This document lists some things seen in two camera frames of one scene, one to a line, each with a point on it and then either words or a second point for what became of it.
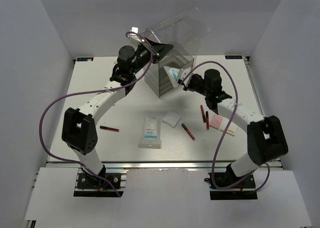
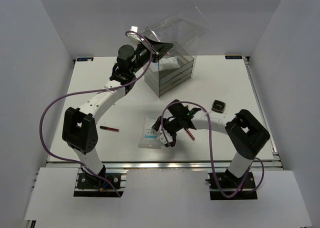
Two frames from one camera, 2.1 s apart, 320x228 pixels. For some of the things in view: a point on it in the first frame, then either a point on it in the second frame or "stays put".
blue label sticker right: [233, 57] stays put
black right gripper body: [197, 85] to [174, 125]
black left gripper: [161, 49] stays put
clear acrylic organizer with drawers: [177, 40] stays put
